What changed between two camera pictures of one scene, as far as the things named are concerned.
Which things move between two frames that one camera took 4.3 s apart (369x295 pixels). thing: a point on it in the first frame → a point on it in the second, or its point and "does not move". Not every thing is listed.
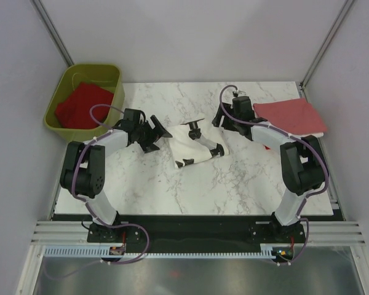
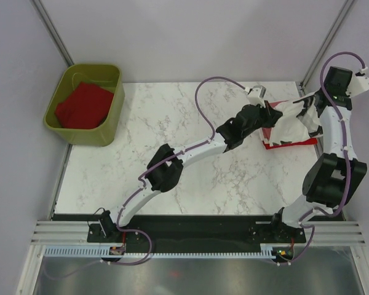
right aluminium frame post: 344,10 does not move
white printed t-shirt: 195,141 → 299,120
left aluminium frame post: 39,10 does not move
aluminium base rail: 51,233 does not move
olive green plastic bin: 107,77 does not move
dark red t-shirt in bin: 73,112 does not move
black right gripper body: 230,123 → 320,92
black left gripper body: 146,135 → 264,121
